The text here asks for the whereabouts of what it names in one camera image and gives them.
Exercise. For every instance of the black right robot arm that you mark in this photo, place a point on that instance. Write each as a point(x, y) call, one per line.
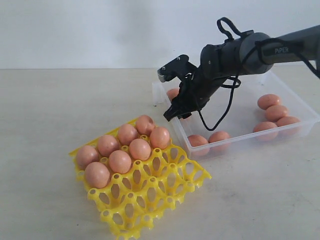
point(253, 53)

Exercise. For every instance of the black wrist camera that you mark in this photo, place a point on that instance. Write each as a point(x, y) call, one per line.
point(179, 67)

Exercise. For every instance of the clear plastic container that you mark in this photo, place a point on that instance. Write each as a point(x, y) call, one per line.
point(243, 116)

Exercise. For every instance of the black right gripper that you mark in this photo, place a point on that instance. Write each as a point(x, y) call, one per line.
point(194, 93)

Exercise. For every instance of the yellow plastic egg tray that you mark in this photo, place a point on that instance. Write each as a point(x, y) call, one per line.
point(131, 201)

